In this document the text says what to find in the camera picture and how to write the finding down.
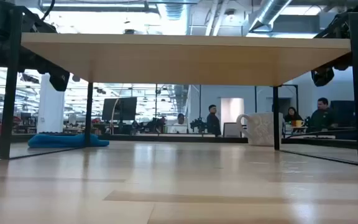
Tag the grey office chair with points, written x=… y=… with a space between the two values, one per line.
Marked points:
x=231 y=130

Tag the small black background robot arm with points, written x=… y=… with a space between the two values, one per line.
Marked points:
x=199 y=124

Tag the small yellow cup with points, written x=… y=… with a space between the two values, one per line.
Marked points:
x=299 y=123

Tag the person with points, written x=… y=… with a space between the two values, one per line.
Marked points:
x=292 y=115
x=179 y=126
x=322 y=116
x=213 y=124

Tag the large dark screen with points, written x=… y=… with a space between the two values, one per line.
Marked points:
x=343 y=113

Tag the silver ceiling duct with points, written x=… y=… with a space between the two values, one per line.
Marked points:
x=269 y=12

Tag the white patterned ceramic mug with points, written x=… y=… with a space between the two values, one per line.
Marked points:
x=259 y=130

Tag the blue folded cloth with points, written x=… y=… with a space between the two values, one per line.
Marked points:
x=61 y=140

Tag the wooden shelf with black frame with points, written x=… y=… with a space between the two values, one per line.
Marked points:
x=182 y=59

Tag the dark computer monitor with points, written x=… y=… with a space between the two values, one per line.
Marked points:
x=120 y=109

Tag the white round column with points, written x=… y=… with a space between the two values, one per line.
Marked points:
x=51 y=109

